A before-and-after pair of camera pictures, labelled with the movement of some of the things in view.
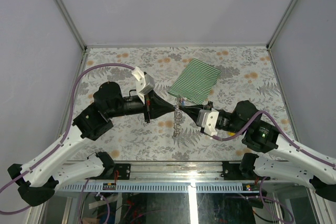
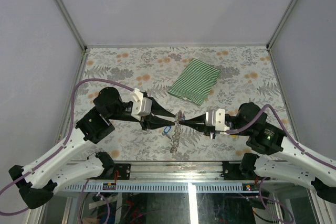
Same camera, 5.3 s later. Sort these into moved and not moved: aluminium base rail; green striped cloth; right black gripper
Moved: right black gripper
Not moved: aluminium base rail; green striped cloth
